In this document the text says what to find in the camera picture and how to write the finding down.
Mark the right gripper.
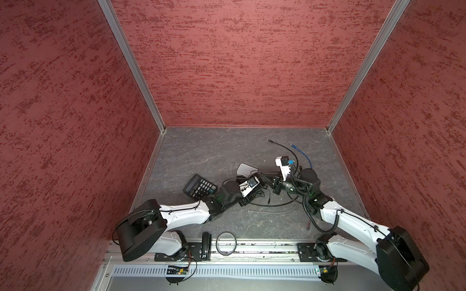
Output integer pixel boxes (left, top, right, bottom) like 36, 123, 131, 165
259, 171, 309, 199

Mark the black power adapter with cable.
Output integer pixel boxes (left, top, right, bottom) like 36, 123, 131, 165
251, 174, 282, 207

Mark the black ethernet cable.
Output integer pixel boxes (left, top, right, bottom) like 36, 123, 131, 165
247, 139, 303, 209

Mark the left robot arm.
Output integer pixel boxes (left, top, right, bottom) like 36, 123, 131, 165
112, 176, 265, 262

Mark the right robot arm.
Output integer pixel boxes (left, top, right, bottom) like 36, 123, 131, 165
266, 169, 430, 291

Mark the black calculator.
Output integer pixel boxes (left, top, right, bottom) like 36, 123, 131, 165
183, 174, 218, 200

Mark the white small network switch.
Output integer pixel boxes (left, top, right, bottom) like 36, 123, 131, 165
237, 163, 258, 178

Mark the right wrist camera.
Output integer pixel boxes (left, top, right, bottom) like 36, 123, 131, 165
275, 156, 294, 181

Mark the blue ethernet cable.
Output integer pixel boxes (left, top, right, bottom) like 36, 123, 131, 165
290, 144, 313, 170

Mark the black cable ring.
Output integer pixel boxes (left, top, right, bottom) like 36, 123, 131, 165
215, 232, 238, 257

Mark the aluminium front rail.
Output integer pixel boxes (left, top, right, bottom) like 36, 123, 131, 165
103, 238, 399, 265

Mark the black stapler on rail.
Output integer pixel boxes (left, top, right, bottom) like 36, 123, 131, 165
201, 232, 212, 261

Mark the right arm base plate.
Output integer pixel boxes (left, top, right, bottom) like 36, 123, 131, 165
297, 242, 347, 264

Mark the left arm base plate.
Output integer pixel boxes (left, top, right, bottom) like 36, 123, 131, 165
154, 242, 202, 263

